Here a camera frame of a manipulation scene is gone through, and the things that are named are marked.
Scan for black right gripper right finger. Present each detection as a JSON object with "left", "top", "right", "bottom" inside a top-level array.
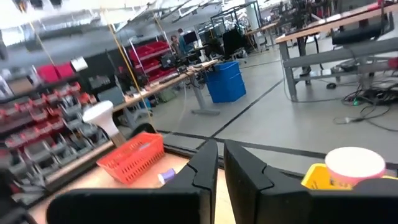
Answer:
[{"left": 223, "top": 139, "right": 398, "bottom": 224}]

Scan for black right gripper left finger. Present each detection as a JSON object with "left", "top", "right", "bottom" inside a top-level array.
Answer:
[{"left": 46, "top": 139, "right": 220, "bottom": 224}]

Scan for pink hourglass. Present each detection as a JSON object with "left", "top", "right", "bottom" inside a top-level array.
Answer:
[{"left": 324, "top": 146, "right": 387, "bottom": 190}]

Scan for yellow plastic basket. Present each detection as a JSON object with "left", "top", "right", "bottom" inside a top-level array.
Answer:
[{"left": 300, "top": 162, "right": 398, "bottom": 191}]

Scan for purple and white charger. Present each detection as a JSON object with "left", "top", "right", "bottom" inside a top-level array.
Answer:
[{"left": 157, "top": 168, "right": 177, "bottom": 185}]

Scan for orange plastic basket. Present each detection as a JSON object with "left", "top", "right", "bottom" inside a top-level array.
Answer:
[{"left": 96, "top": 131, "right": 165, "bottom": 186}]

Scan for white light bulb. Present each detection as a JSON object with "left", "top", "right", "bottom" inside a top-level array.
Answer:
[{"left": 81, "top": 100, "right": 127, "bottom": 147}]

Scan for grey parts bin rack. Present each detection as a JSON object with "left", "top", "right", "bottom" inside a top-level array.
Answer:
[{"left": 0, "top": 80, "right": 116, "bottom": 200}]

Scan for long wooden workbench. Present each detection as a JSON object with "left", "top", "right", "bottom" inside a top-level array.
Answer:
[{"left": 111, "top": 58, "right": 220, "bottom": 131}]

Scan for blue plastic storage bins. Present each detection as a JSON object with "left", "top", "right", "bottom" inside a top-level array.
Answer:
[{"left": 205, "top": 60, "right": 247, "bottom": 104}]

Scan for red storage bin rack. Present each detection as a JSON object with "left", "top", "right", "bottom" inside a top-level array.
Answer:
[{"left": 129, "top": 40, "right": 178, "bottom": 83}]

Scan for person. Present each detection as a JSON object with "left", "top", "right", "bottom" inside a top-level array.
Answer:
[
  {"left": 177, "top": 27, "right": 191, "bottom": 57},
  {"left": 169, "top": 34, "right": 181, "bottom": 56}
]

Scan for grey legged workbench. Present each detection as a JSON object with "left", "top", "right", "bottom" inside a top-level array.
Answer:
[{"left": 275, "top": 1, "right": 398, "bottom": 102}]

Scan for black aluminium table frame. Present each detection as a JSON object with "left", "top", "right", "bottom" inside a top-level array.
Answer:
[{"left": 161, "top": 141, "right": 224, "bottom": 170}]

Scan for yellow hanging cable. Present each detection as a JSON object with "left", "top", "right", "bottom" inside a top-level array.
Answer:
[{"left": 99, "top": 7, "right": 154, "bottom": 125}]

